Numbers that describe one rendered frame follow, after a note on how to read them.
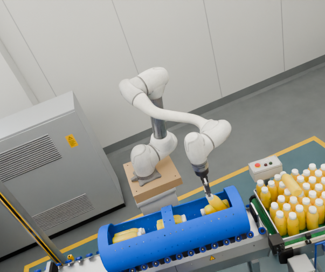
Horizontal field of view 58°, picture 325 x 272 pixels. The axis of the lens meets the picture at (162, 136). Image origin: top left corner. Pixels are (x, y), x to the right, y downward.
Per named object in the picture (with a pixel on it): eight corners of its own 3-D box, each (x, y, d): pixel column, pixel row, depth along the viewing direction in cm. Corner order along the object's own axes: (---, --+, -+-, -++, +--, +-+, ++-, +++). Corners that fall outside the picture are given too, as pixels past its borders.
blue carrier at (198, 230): (113, 241, 201) (97, 217, 184) (236, 203, 197) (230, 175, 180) (115, 282, 178) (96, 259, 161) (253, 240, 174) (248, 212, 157)
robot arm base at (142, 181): (128, 175, 231) (125, 170, 228) (153, 163, 236) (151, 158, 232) (135, 189, 217) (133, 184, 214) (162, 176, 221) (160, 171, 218)
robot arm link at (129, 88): (130, 95, 163) (149, 85, 168) (112, 79, 172) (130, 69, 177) (132, 111, 174) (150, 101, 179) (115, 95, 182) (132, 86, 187)
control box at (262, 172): (249, 173, 210) (247, 163, 204) (276, 165, 209) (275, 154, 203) (255, 183, 201) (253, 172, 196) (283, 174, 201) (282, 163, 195)
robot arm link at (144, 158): (131, 170, 226) (123, 149, 212) (149, 157, 233) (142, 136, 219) (143, 181, 214) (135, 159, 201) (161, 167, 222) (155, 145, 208)
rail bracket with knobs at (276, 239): (267, 243, 175) (265, 232, 169) (278, 239, 175) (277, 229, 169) (274, 258, 167) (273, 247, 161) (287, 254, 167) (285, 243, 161)
